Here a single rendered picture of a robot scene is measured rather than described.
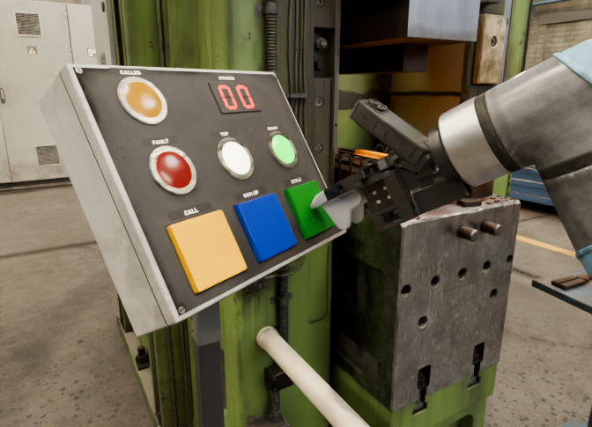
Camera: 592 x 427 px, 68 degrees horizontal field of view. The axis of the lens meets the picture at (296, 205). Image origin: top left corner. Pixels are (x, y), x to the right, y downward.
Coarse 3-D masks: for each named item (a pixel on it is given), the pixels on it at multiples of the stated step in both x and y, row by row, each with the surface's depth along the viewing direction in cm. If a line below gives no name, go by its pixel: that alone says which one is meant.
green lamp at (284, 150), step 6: (276, 138) 64; (282, 138) 65; (276, 144) 63; (282, 144) 64; (288, 144) 65; (276, 150) 63; (282, 150) 64; (288, 150) 65; (282, 156) 63; (288, 156) 64; (288, 162) 64
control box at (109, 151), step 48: (48, 96) 47; (96, 96) 45; (192, 96) 55; (240, 96) 61; (96, 144) 43; (144, 144) 47; (192, 144) 52; (240, 144) 58; (96, 192) 45; (144, 192) 45; (192, 192) 49; (240, 192) 55; (96, 240) 47; (144, 240) 43; (240, 240) 52; (144, 288) 44; (240, 288) 50
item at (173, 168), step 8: (168, 152) 48; (160, 160) 47; (168, 160) 48; (176, 160) 49; (184, 160) 50; (160, 168) 47; (168, 168) 48; (176, 168) 48; (184, 168) 49; (160, 176) 47; (168, 176) 47; (176, 176) 48; (184, 176) 49; (168, 184) 47; (176, 184) 48; (184, 184) 48
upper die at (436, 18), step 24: (360, 0) 96; (384, 0) 89; (408, 0) 84; (432, 0) 86; (456, 0) 89; (360, 24) 97; (384, 24) 90; (408, 24) 85; (432, 24) 88; (456, 24) 91
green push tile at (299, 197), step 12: (288, 192) 61; (300, 192) 62; (312, 192) 64; (300, 204) 61; (300, 216) 61; (312, 216) 62; (324, 216) 65; (300, 228) 61; (312, 228) 61; (324, 228) 63
